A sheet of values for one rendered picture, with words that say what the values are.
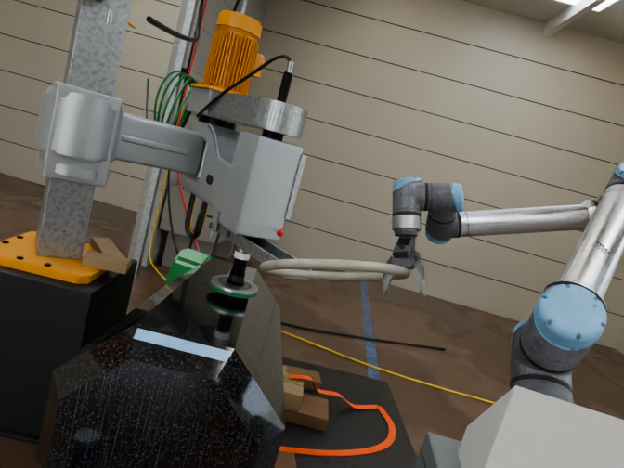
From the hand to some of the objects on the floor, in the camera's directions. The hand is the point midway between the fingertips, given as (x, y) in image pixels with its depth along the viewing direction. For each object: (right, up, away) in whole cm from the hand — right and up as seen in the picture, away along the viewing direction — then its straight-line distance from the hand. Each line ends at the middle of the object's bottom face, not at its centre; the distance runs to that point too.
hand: (403, 294), depth 145 cm
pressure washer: (-133, -51, +228) cm, 269 cm away
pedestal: (-171, -64, +96) cm, 207 cm away
